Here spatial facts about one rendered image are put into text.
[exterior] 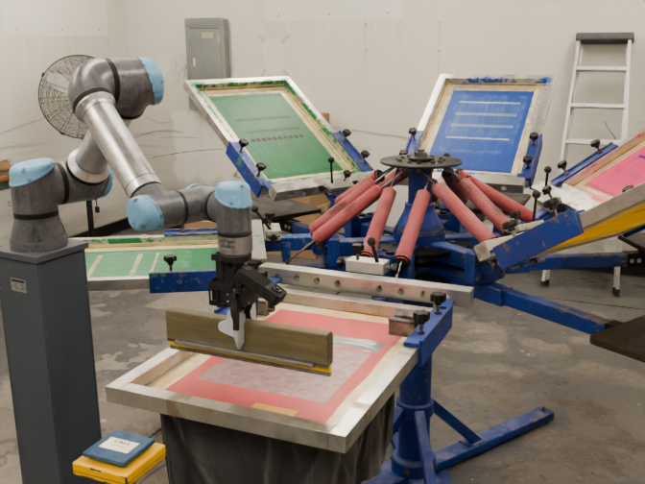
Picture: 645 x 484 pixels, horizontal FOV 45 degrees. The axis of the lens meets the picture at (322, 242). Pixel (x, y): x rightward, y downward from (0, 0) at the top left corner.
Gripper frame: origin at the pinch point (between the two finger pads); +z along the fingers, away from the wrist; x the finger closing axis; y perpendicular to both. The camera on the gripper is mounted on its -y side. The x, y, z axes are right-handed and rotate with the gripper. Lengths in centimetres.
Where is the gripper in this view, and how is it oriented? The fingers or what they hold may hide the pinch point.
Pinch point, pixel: (247, 340)
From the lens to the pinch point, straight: 174.2
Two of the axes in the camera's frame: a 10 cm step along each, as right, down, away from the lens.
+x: -4.0, 2.4, -8.8
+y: -9.1, -1.0, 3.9
